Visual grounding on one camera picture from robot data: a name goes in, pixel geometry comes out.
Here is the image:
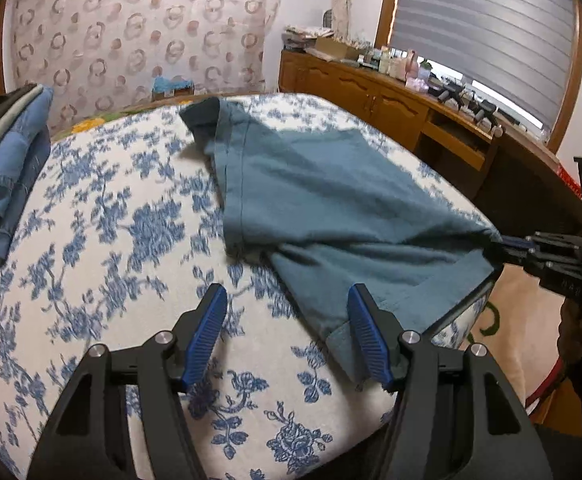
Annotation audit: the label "pink circle pattern curtain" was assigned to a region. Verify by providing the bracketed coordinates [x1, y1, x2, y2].
[9, 0, 280, 133]

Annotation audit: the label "brown wooden sideboard cabinet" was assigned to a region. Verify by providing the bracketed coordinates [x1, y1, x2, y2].
[278, 48, 562, 201]

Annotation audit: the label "cardboard box on cabinet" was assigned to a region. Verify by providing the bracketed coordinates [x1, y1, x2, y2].
[315, 36, 363, 61]

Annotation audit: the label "dark blue folded jeans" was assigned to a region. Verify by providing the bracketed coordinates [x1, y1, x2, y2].
[0, 129, 50, 262]

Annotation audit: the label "light blue folded jeans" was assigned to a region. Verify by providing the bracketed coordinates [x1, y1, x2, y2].
[0, 84, 56, 233]

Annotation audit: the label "blue floral white quilt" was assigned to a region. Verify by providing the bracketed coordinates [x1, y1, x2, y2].
[0, 91, 504, 480]

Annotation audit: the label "pink tissue box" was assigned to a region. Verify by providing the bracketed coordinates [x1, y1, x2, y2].
[405, 77, 430, 94]

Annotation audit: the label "black handheld device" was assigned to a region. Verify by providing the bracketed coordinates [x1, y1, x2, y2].
[437, 80, 464, 107]

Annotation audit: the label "person's right hand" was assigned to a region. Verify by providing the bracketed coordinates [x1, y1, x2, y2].
[556, 299, 582, 365]

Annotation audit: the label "stack of papers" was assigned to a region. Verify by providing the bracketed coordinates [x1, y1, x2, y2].
[281, 25, 333, 51]

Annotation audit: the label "cardboard box with blue bag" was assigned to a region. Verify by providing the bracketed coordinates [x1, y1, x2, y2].
[151, 76, 195, 102]

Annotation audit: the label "teal blue shorts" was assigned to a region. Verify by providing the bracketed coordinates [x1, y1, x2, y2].
[180, 93, 499, 382]

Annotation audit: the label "pink bottle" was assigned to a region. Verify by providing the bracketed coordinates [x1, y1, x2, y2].
[405, 50, 419, 79]

